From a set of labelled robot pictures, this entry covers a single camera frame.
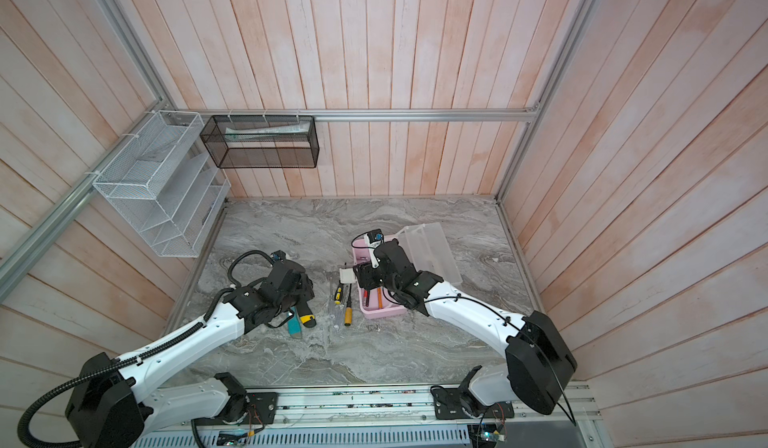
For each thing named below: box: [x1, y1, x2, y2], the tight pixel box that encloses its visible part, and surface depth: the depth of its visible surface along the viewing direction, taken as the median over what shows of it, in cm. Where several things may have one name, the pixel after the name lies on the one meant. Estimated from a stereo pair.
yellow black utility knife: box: [300, 314, 317, 328], surface depth 89 cm
